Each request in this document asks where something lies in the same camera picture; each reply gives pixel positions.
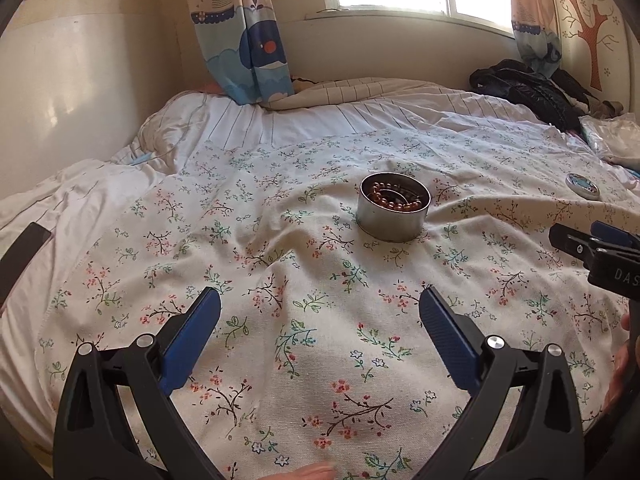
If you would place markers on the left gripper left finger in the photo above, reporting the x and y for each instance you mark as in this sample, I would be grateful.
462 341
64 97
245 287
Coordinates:
93 438

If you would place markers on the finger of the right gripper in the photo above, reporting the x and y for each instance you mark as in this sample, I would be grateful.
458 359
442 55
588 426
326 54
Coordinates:
590 250
612 235

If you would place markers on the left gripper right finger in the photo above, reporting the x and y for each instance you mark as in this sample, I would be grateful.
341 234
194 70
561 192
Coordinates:
544 439

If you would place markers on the person's right hand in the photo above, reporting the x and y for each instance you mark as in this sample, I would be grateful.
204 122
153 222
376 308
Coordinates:
627 352

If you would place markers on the person's left hand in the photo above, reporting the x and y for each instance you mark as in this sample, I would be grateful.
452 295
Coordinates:
317 471

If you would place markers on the round blue tin lid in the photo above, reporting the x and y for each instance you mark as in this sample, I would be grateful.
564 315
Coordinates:
582 186

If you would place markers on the clear plastic bag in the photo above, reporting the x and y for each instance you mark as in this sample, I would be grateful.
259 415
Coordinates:
615 140

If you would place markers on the black jacket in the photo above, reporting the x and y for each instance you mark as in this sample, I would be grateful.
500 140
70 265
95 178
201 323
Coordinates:
559 100

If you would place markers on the round silver metal tin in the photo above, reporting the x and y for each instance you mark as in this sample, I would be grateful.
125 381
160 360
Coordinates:
392 207

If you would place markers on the pink blue curtain right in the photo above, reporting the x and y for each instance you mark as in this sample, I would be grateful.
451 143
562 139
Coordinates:
536 35

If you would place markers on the floral bed cloth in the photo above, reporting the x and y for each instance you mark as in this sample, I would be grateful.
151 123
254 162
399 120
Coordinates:
319 353

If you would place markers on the beige striped pillow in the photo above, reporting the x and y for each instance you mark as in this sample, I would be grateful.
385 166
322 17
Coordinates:
345 91

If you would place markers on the sailboat whale curtain left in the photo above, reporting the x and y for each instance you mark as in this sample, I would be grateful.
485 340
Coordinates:
242 49

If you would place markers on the red tree wall decal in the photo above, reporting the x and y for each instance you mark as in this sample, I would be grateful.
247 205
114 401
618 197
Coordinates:
595 24

